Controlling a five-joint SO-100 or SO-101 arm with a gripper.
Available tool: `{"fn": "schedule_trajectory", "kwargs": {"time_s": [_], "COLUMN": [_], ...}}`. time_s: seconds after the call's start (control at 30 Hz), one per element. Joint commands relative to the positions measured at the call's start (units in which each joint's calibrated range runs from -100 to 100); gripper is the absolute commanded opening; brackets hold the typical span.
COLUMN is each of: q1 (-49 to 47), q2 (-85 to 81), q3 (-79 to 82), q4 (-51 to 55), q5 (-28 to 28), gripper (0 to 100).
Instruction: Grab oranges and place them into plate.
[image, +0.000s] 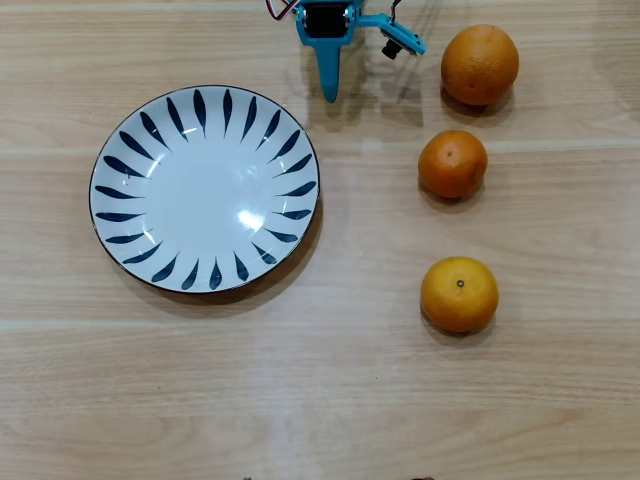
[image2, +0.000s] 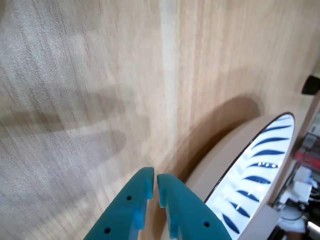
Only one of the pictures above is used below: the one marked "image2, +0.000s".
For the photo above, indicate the white plate with blue strokes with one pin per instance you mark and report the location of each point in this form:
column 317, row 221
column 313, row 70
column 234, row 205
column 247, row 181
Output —
column 265, row 175

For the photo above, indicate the white power adapter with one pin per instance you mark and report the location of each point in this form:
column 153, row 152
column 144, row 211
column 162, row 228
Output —
column 298, row 190

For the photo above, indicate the small black object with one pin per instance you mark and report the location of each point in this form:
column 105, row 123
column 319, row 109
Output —
column 311, row 85

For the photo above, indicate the red box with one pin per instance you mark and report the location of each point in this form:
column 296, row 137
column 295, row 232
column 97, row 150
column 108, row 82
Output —
column 307, row 158

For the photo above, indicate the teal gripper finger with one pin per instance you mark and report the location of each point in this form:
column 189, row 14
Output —
column 190, row 212
column 122, row 212

